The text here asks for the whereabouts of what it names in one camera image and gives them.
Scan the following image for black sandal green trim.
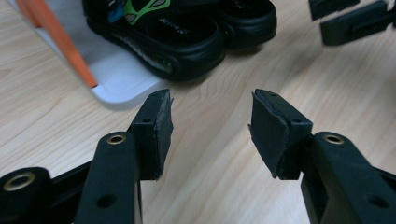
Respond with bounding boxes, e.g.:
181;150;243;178
214;0;278;49
82;0;227;82

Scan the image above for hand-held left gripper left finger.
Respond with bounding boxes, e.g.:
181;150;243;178
74;88;175;224

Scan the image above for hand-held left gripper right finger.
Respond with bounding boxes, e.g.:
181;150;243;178
247;89;396;224

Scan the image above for white shoe rack orange posts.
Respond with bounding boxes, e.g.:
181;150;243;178
7;0;171;110

